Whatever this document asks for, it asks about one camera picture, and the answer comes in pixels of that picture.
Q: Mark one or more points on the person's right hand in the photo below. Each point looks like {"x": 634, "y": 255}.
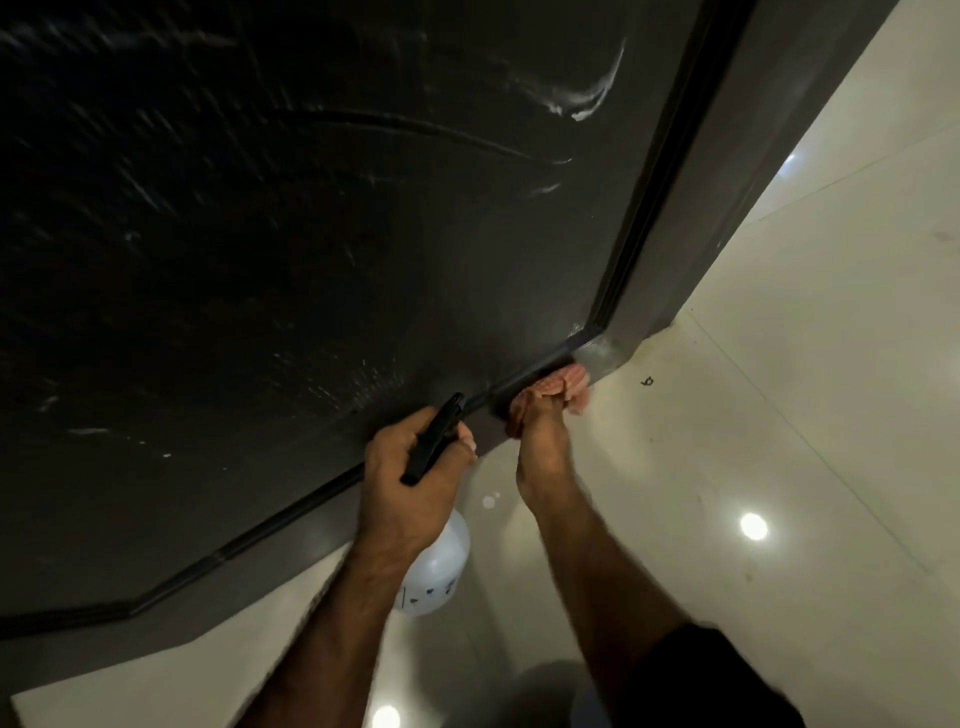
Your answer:
{"x": 544, "y": 450}

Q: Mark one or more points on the person's left hand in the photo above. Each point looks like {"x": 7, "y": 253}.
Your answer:
{"x": 405, "y": 487}

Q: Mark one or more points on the orange checked cloth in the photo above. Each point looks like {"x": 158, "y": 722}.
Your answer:
{"x": 562, "y": 382}

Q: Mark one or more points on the white spray bottle black trigger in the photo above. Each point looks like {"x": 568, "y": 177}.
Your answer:
{"x": 435, "y": 570}

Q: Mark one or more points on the black wooden door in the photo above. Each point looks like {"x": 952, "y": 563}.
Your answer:
{"x": 300, "y": 225}

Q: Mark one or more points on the person's left forearm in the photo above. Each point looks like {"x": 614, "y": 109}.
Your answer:
{"x": 322, "y": 645}

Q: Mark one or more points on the person's right forearm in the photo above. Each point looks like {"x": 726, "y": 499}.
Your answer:
{"x": 600, "y": 585}

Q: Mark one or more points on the grey trousers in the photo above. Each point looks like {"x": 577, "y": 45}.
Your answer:
{"x": 585, "y": 709}

